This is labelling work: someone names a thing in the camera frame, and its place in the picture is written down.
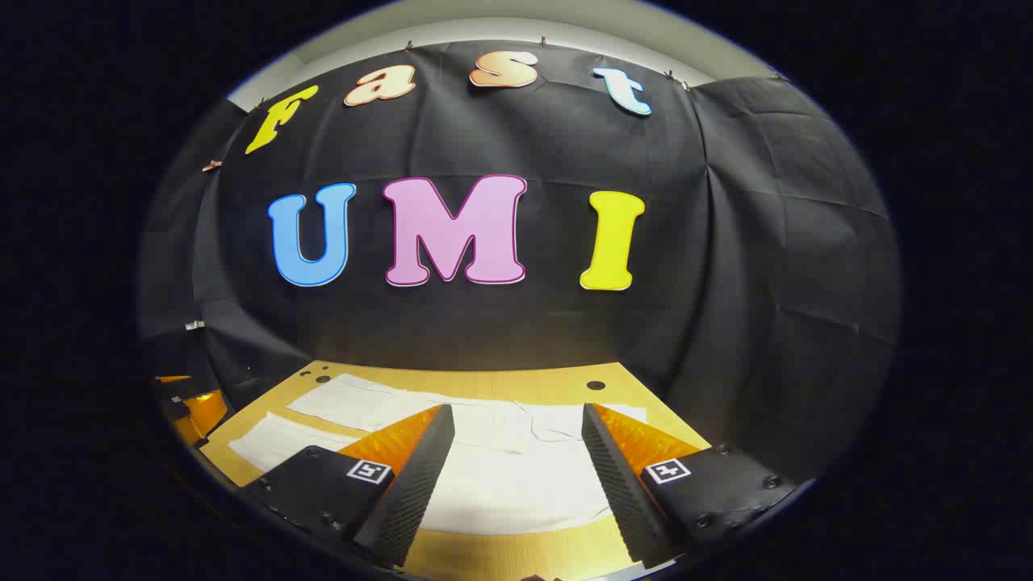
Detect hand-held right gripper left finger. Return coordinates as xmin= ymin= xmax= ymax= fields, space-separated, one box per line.
xmin=242 ymin=403 xmax=456 ymax=569

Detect black backdrop cloth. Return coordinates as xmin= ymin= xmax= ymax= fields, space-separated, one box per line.
xmin=137 ymin=39 xmax=901 ymax=485

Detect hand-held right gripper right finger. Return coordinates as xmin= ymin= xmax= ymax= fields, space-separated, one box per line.
xmin=580 ymin=403 xmax=809 ymax=570

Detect white jeans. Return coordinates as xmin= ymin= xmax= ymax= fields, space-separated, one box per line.
xmin=228 ymin=373 xmax=649 ymax=535

